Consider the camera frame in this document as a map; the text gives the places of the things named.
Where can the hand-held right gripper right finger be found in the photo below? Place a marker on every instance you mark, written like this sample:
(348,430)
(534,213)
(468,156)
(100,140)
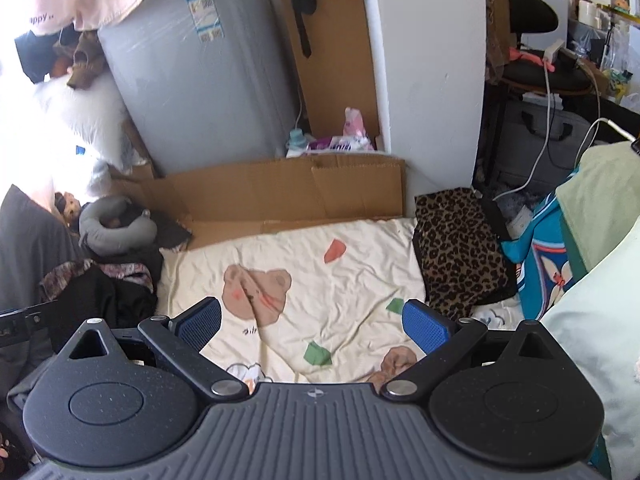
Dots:
(425,325)

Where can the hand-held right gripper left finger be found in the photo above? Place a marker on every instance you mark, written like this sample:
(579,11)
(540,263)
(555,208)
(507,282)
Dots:
(200,320)

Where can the leopard print pants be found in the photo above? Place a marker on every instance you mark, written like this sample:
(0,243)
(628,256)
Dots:
(460,250)

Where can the black clothes pile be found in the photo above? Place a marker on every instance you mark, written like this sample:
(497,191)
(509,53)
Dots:
(125,305)

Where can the grey denim cloth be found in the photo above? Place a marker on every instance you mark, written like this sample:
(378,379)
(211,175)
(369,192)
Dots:
(30,380)

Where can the floral patterned cloth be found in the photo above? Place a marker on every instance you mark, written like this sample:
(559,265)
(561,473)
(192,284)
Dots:
(127,272)

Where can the dark grey pillow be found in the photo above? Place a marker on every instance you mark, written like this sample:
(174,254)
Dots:
(25,240)

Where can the dark cloth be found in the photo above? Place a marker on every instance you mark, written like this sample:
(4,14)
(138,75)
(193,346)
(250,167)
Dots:
(170,230)

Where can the cream printed blanket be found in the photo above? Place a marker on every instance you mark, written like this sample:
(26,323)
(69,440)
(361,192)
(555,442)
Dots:
(310,305)

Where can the grey neck pillow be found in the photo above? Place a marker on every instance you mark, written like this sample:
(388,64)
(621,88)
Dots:
(100,232)

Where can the small plush toy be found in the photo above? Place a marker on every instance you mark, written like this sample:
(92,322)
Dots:
(67,205)

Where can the brown cardboard box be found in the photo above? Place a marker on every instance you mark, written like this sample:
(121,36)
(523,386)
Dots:
(250,195)

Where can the blue printed cloth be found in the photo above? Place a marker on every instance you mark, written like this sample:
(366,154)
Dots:
(545,260)

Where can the pale mint pillow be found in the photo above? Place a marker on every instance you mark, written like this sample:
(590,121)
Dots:
(600,335)

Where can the purple printed packet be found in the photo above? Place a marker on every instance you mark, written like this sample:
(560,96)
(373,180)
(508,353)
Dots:
(335,145)

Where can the light blue bottle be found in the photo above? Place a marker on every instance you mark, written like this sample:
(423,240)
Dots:
(297,142)

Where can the grey laptop bag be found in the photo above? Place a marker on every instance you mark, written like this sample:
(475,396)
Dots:
(520,135)

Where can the pink tissue packet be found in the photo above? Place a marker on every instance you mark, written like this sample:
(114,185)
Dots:
(355,122)

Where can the green bedding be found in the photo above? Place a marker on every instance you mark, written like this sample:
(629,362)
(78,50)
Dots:
(605,195)

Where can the white fluffy pillow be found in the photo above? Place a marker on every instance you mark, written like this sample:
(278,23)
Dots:
(90,115)

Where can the grey plastic-wrapped appliance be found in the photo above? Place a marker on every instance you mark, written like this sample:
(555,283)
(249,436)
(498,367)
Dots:
(200,85)

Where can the brown plush toy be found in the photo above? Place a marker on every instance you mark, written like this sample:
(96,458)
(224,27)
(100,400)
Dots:
(85,65)

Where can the pink cloth strip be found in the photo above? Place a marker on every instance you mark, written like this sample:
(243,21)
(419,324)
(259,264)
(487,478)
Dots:
(525,56)

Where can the white power adapter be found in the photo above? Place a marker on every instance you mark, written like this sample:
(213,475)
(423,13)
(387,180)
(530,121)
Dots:
(557,52)

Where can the black office chair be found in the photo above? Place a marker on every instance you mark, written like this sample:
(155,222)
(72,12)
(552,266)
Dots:
(530,12)

